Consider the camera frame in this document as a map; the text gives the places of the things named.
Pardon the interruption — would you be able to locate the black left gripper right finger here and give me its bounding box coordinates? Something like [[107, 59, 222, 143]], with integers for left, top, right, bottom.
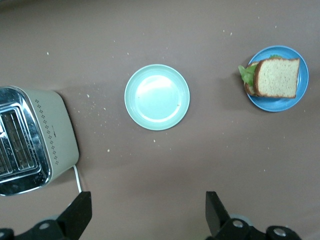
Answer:
[[204, 191, 307, 240]]

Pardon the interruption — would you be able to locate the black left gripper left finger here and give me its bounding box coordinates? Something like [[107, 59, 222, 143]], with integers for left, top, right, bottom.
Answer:
[[0, 191, 93, 240]]

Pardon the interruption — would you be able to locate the green lettuce leaf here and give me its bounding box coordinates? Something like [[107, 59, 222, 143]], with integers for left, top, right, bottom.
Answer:
[[237, 54, 282, 87]]

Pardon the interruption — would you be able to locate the blue plate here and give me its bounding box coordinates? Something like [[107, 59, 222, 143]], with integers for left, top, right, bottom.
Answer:
[[246, 45, 310, 113]]

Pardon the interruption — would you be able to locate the pale green plate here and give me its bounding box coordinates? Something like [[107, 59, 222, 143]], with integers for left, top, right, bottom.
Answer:
[[124, 63, 191, 132]]

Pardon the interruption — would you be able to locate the beige chrome toaster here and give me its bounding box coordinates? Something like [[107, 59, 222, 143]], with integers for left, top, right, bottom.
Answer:
[[0, 86, 80, 197]]

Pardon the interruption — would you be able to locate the white toaster power cable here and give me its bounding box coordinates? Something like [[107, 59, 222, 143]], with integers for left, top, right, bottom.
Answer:
[[72, 164, 83, 195]]

